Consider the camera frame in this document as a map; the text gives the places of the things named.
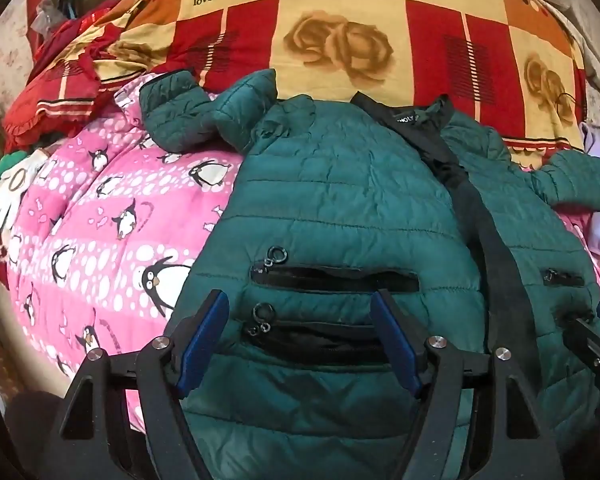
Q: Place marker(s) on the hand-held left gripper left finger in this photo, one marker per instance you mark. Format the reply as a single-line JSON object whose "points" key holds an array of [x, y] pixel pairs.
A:
{"points": [[202, 340]]}

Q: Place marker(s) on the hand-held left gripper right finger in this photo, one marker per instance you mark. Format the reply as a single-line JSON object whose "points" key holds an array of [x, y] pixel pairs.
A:
{"points": [[395, 340]]}

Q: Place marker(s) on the green puffer jacket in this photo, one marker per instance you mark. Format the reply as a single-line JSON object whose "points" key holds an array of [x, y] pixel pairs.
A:
{"points": [[340, 195]]}

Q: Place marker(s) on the pink penguin print blanket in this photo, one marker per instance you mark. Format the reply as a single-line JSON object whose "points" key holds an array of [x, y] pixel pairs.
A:
{"points": [[105, 220]]}

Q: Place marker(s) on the white and green printed cloth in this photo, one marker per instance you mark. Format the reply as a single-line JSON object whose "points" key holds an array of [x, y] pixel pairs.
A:
{"points": [[5, 195]]}

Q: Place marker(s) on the red ruffled cloth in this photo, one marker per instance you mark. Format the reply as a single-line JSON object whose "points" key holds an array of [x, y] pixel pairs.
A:
{"points": [[55, 90]]}

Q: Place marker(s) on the grey white cloth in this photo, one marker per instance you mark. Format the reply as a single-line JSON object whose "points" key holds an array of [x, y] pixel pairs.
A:
{"points": [[575, 15]]}

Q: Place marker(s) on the red orange checkered rose blanket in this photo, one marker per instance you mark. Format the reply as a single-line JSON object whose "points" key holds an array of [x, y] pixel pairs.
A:
{"points": [[340, 0]]}

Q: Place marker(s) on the pale floral sheet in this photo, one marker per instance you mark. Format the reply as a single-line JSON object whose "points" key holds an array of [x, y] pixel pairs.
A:
{"points": [[5, 50]]}

